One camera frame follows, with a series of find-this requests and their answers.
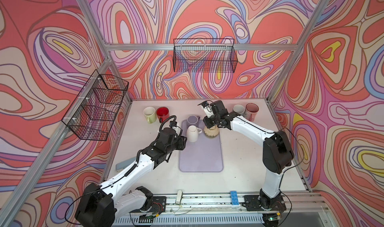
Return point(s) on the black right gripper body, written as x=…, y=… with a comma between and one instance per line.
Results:
x=211, y=121

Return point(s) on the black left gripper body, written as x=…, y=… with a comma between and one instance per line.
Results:
x=180, y=144

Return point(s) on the white mug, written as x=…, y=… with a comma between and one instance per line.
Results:
x=193, y=133

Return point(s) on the blue floral mug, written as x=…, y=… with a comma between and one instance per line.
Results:
x=240, y=109

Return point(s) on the red mug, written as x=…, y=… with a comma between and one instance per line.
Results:
x=162, y=113

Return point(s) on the pink cartoon mug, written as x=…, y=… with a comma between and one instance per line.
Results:
x=251, y=111

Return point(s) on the light green mug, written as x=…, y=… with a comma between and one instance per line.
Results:
x=150, y=114

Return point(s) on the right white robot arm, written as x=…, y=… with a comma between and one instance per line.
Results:
x=277, y=150

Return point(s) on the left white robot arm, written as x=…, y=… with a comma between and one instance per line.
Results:
x=101, y=204

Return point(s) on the lavender mug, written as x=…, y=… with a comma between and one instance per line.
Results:
x=192, y=120

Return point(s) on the lavender plastic tray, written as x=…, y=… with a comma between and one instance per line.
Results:
x=204, y=155

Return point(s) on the blue toy brick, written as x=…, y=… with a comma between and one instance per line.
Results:
x=234, y=198

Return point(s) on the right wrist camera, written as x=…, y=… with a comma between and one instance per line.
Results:
x=205, y=105

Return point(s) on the white clip on rail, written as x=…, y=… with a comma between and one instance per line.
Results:
x=179, y=197

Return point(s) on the back black wire basket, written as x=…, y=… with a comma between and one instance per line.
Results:
x=204, y=55

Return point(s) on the black wire basket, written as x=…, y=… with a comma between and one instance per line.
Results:
x=204, y=55
x=100, y=101

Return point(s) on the left black wire basket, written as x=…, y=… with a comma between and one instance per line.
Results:
x=100, y=101

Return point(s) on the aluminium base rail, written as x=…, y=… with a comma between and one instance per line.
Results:
x=295, y=210

